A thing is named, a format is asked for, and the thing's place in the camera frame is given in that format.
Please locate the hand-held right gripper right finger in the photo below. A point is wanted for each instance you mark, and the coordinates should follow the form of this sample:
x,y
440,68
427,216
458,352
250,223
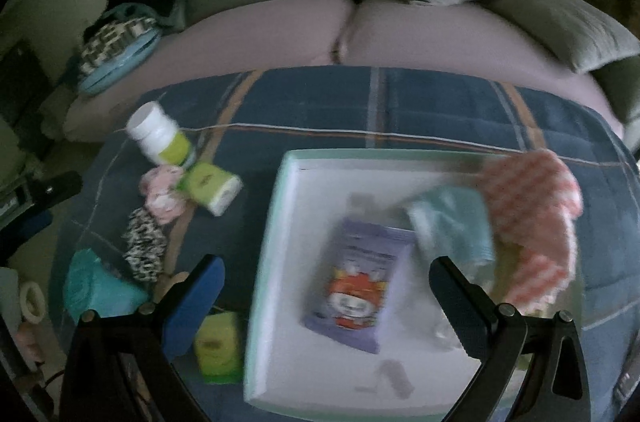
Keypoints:
x,y
457,302

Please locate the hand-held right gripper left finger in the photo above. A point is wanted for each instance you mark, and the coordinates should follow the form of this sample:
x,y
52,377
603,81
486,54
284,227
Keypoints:
x,y
196,302

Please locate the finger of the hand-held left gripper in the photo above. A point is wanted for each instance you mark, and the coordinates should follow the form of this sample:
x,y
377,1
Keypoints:
x,y
50,188
25,224

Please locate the green tissue pack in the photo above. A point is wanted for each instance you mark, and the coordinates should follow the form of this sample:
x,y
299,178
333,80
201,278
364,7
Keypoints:
x,y
217,342
210,187

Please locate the leopard print scrunchie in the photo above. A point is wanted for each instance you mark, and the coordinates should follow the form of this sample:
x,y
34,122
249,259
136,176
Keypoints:
x,y
145,247

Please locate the teal cloth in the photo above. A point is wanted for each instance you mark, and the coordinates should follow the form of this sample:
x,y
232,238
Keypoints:
x,y
455,227

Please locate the purple cartoon tissue packet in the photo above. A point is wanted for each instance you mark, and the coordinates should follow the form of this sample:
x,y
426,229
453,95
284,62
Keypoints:
x,y
360,287

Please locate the pink striped cloth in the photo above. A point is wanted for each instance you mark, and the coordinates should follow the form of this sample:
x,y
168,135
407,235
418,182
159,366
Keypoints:
x,y
535,222

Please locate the pink floral ruffled cloth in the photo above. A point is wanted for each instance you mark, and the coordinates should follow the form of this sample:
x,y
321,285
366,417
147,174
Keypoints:
x,y
162,192

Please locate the white tray with teal rim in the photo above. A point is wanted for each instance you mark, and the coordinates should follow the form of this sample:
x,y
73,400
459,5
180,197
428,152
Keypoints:
x,y
310,352

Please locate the teal wet wipes pack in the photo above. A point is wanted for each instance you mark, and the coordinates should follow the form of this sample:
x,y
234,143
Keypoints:
x,y
100,289

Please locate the dark rectangular case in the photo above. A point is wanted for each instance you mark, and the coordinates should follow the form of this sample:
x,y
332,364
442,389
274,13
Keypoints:
x,y
20,77

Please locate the pink slipper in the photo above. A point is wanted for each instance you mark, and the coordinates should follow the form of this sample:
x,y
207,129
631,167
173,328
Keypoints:
x,y
27,343

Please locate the white bottle with green label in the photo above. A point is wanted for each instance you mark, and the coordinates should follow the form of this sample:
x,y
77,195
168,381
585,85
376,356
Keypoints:
x,y
155,132

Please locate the blue patterned cushion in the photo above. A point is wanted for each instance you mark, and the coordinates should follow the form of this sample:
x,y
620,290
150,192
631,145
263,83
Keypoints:
x,y
117,47

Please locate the blue plaid blanket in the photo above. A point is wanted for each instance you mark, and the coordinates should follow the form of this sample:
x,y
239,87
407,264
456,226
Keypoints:
x,y
425,112

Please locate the pink sofa seat cushion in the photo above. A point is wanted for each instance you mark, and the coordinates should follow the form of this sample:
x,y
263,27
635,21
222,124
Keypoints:
x,y
250,32
475,42

